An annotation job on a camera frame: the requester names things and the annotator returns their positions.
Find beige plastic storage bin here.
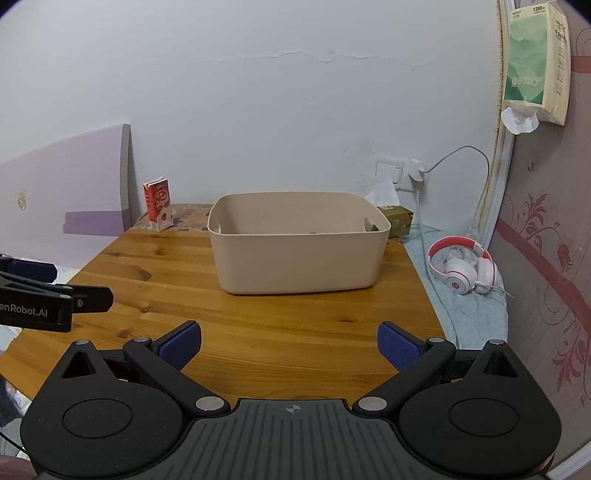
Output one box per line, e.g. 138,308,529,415
207,192,392,295

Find floral patterned cloth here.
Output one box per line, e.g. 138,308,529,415
133,204,216,232

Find gold tissue box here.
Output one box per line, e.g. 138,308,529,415
365,178,415,239

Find lilac wooden panel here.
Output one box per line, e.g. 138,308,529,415
0,123,135,237

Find light blue blanket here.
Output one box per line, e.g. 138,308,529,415
403,224,509,350

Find white wall switch plate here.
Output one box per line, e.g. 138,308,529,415
373,157,406,189

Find hanging green tissue pack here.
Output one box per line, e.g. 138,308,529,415
501,0,571,136

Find white and red headphones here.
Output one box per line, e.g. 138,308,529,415
427,236,514,300

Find white door frame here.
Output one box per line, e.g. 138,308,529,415
477,0,516,241

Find red milk carton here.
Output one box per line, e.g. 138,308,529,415
143,175,175,232

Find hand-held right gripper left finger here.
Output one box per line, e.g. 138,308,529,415
44,320,231,419

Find white wall socket plate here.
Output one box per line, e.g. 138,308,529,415
404,159,431,193

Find grey charger cable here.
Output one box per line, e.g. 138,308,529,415
424,146,491,223

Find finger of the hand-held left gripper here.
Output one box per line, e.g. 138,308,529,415
0,257,57,283
0,271,114,315

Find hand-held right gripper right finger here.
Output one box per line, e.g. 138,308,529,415
353,322,540,419

